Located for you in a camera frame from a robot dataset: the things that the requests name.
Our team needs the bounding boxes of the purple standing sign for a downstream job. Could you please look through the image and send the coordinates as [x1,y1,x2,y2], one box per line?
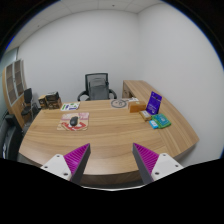
[146,91,162,115]

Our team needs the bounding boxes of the dark brown cardboard box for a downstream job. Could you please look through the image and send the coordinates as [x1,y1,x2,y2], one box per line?
[38,91,62,109]

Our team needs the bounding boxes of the black side chair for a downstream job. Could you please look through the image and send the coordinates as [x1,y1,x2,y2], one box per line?
[21,88,40,117]

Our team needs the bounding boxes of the orange cardboard box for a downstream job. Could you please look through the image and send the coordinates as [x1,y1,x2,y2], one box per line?
[128,101,146,113]

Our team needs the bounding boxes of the red patterned mouse pad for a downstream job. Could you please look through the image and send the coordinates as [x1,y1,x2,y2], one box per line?
[57,112,89,131]

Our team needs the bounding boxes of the black chair at left edge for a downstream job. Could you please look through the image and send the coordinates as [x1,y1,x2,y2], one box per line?
[0,114,23,161]

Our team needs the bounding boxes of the white green leaflet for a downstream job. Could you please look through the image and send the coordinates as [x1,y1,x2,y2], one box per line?
[61,102,80,111]

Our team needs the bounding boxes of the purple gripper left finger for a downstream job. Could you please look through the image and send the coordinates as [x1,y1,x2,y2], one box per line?
[64,144,91,185]

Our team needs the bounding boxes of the round grey coaster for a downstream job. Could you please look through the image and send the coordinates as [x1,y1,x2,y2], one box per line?
[111,99,127,108]

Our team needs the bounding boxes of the green box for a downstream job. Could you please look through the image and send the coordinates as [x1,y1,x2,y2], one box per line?
[152,113,171,129]

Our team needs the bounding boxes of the small blue box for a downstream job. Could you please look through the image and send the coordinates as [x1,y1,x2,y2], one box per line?
[149,120,158,129]

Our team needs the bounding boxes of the small tan box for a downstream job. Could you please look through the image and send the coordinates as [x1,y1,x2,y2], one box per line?
[140,110,151,121]

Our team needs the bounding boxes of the black computer mouse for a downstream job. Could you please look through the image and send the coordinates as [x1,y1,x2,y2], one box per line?
[70,116,78,126]

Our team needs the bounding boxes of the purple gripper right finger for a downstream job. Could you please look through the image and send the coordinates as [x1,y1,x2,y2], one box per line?
[132,143,159,184]

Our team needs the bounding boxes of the wooden shelf cabinet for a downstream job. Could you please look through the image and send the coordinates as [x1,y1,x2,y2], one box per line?
[2,59,30,127]

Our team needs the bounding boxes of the black mesh office chair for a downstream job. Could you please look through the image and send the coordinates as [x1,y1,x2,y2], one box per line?
[77,73,117,101]

